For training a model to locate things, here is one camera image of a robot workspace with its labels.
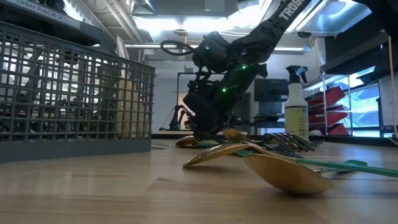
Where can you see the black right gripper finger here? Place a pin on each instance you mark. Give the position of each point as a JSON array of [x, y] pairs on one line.
[[211, 136]]

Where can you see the grey silverware rack basket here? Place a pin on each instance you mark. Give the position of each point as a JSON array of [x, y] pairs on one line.
[[77, 149]]

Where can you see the black background robot arm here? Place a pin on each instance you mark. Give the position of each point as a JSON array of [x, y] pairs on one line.
[[177, 118]]

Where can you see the dark door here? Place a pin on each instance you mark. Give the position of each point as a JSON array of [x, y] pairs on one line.
[[244, 109]]

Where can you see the dark equipment cart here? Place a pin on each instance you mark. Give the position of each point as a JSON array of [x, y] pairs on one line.
[[267, 124]]

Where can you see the white spray bottle yellow label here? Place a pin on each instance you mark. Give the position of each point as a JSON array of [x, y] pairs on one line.
[[297, 121]]

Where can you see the long ceiling light strip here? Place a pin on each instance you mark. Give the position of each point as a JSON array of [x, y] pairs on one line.
[[289, 48]]

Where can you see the red storage bin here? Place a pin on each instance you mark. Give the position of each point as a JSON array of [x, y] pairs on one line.
[[337, 130], [326, 96], [332, 116]]

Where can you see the black background rig frame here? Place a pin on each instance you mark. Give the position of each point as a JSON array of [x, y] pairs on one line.
[[178, 93]]

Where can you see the black wall monitor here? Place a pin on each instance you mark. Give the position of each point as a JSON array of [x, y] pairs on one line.
[[276, 90]]

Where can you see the metal shelf frame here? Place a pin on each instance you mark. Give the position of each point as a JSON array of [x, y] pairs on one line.
[[324, 93]]

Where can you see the silver ceiling duct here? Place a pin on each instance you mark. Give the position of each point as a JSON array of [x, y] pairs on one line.
[[335, 18]]

